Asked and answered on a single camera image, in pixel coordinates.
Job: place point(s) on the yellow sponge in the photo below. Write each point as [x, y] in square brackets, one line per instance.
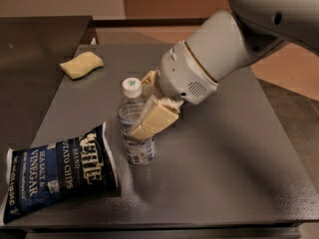
[81, 65]

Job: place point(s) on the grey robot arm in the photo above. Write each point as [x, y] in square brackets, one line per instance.
[253, 30]

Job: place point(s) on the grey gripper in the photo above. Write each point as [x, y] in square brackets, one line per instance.
[183, 74]

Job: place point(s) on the blue potato chip bag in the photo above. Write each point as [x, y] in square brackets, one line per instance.
[42, 176]

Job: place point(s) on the clear plastic water bottle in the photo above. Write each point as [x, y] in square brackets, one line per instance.
[139, 150]

